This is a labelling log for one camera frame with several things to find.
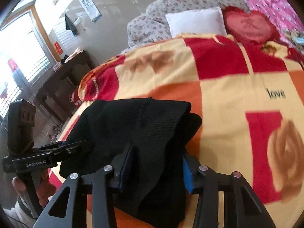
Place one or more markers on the red heart cushion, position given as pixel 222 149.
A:
pixel 253 27

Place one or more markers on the dark wooden table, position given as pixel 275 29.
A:
pixel 54 93

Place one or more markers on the white wall poster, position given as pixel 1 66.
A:
pixel 91 10

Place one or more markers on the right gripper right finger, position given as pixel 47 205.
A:
pixel 191 175

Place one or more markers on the white pillow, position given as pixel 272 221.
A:
pixel 204 21

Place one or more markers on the red shopping bag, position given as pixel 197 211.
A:
pixel 74 98

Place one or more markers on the left hand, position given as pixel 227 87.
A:
pixel 44 190

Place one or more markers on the orange red rose blanket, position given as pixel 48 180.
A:
pixel 249 97

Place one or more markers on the colourful crumpled cloth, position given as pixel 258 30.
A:
pixel 295 38

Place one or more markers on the grey floral quilt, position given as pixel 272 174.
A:
pixel 164 19

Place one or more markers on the dark cloth on wall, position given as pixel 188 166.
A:
pixel 69 25

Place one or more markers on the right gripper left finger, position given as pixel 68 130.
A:
pixel 121 166

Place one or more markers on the black pants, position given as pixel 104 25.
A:
pixel 158 131

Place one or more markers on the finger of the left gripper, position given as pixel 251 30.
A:
pixel 64 146

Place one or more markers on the pink patterned quilt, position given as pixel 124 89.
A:
pixel 279 12

